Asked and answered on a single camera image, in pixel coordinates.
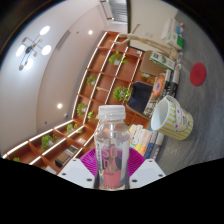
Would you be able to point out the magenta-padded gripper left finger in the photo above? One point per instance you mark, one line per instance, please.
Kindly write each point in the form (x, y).
(77, 170)

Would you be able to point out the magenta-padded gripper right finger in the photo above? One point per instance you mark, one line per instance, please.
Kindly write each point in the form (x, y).
(146, 170)

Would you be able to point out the clear bottle with pink label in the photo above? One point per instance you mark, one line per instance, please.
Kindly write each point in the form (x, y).
(112, 140)

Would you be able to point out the row of upright books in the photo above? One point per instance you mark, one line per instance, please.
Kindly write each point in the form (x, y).
(145, 138)

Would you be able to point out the yellow striped white cup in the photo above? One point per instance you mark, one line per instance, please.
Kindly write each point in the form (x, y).
(175, 121)

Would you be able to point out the recessed ceiling spotlight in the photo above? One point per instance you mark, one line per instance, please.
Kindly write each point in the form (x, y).
(59, 105)
(90, 32)

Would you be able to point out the dark blue chair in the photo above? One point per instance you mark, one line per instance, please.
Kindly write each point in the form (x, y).
(140, 97)

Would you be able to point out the stack of lying books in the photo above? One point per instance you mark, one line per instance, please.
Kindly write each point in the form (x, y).
(163, 88)

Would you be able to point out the orange wooden shelf unit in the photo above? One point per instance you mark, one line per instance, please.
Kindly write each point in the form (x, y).
(100, 76)

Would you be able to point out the brown cardboard box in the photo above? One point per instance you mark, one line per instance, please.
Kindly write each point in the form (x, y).
(150, 66)

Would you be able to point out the flat round red coaster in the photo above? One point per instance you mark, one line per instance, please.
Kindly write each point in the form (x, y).
(198, 74)

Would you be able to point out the green and white box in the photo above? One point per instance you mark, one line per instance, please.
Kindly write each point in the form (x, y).
(162, 60)

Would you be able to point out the wooden skeleton model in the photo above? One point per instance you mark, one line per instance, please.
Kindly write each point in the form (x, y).
(151, 41)

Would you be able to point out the branched ceiling lamp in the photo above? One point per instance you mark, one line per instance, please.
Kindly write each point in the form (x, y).
(31, 48)

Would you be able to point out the white and green carton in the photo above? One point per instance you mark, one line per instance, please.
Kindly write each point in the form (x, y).
(174, 35)

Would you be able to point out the ceiling air vent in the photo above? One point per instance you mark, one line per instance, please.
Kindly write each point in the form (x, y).
(118, 10)

